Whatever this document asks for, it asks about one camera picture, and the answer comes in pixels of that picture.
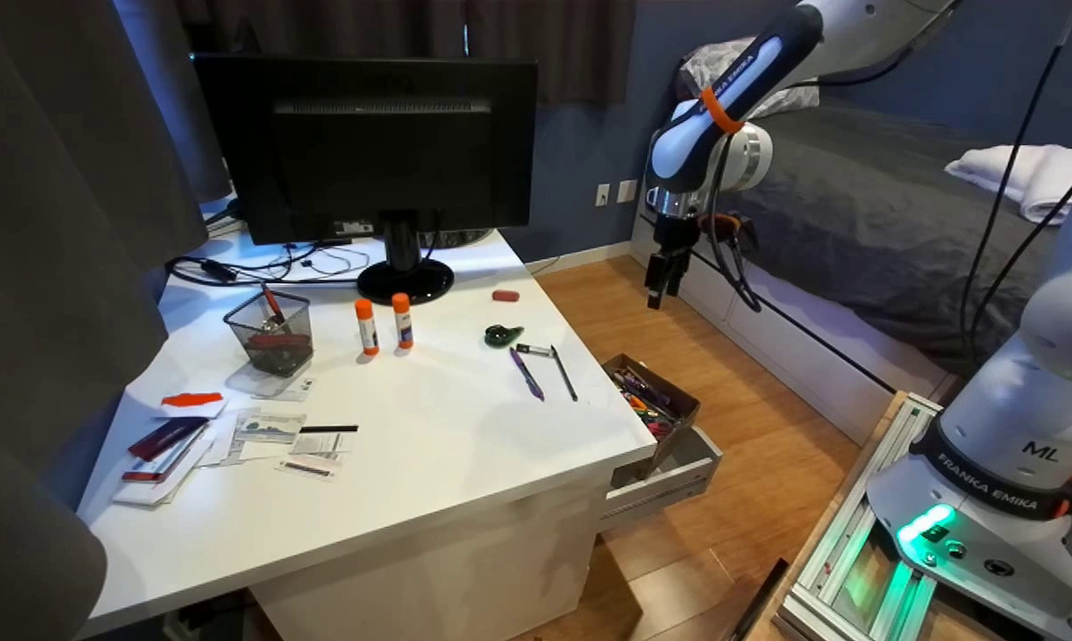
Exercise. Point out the purple pen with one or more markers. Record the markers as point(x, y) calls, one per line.
point(523, 373)

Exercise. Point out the small thin black clip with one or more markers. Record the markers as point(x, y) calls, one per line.
point(531, 351)

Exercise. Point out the black computer monitor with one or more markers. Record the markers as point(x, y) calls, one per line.
point(368, 145)

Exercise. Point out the red eraser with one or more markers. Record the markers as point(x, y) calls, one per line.
point(508, 298)

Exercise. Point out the patterned grey pillow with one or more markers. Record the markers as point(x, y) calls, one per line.
point(794, 93)

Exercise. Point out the dark red booklet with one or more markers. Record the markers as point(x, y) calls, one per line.
point(163, 436)

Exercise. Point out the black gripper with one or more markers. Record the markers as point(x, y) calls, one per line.
point(675, 245)

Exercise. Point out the white drawer cabinet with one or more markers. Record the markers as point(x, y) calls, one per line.
point(463, 572)

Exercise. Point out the white open drawer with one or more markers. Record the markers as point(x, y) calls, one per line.
point(679, 468)

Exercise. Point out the orange cutter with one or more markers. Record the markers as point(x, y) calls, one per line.
point(191, 402)

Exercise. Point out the orange capped glue stick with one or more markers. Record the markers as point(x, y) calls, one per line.
point(404, 323)
point(368, 329)

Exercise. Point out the white paper packets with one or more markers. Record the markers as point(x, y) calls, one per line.
point(287, 447)

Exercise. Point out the white wall socket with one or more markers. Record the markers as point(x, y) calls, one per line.
point(612, 194)

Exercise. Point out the brown curtain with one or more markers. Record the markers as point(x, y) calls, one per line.
point(440, 30)

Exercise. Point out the white pillow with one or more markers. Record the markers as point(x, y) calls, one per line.
point(1019, 178)

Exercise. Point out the white desk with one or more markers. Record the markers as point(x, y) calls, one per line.
point(440, 440)

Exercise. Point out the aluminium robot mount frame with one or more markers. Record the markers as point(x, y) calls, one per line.
point(842, 572)

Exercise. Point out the black pen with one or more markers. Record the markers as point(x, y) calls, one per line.
point(563, 373)

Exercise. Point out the green black sharpener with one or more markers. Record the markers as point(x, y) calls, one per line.
point(502, 336)

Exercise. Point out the black strip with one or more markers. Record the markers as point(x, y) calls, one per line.
point(327, 428)

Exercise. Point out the grey curtain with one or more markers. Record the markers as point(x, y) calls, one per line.
point(47, 271)

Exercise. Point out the black mesh pen cup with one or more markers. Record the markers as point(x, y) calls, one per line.
point(275, 343)

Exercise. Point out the red pen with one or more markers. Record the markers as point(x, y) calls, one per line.
point(273, 307)

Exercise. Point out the black bar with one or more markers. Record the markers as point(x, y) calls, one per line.
point(755, 600)

